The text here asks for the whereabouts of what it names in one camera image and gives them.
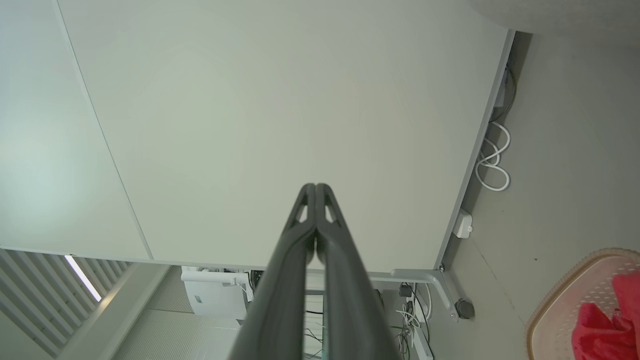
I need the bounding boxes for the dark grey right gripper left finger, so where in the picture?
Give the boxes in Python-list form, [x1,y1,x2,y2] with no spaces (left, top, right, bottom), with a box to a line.
[227,183,317,360]

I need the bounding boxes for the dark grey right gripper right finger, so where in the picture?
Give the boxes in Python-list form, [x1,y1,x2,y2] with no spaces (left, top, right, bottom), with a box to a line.
[316,183,401,360]

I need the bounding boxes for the red garment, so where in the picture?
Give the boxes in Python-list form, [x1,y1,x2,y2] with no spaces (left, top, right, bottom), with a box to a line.
[571,272,640,360]

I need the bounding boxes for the white printer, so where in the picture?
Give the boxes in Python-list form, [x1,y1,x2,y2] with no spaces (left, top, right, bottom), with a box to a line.
[181,266,251,321]

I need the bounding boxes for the white power strip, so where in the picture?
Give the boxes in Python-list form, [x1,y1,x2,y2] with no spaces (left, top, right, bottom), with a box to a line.
[410,325,435,360]

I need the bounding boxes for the grey table leg foot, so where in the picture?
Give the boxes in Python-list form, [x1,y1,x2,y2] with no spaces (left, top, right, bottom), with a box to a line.
[392,267,461,321]

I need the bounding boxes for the white power box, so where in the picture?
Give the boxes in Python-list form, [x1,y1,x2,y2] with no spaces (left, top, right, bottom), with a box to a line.
[452,209,474,240]

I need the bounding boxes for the white partition panel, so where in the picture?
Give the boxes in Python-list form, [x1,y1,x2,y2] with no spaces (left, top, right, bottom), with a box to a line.
[56,0,516,274]
[0,0,152,262]

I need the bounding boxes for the long ceiling light strip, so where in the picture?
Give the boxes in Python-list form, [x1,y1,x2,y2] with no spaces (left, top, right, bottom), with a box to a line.
[64,255,102,302]

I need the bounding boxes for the perforated beige laundry basket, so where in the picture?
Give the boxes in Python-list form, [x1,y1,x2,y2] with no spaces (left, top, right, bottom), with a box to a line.
[525,248,640,360]

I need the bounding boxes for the loose black floor cables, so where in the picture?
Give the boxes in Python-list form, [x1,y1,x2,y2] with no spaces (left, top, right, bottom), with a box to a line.
[304,309,326,360]

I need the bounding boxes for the tangled white cable bundle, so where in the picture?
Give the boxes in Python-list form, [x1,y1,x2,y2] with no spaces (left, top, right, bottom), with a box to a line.
[395,299,432,332]

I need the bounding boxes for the white coiled cable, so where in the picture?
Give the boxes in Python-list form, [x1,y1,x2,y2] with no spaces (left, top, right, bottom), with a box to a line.
[475,121,512,192]

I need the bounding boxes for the thin black wall cable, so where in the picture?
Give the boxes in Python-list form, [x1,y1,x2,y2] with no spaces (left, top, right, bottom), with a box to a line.
[492,65,517,123]

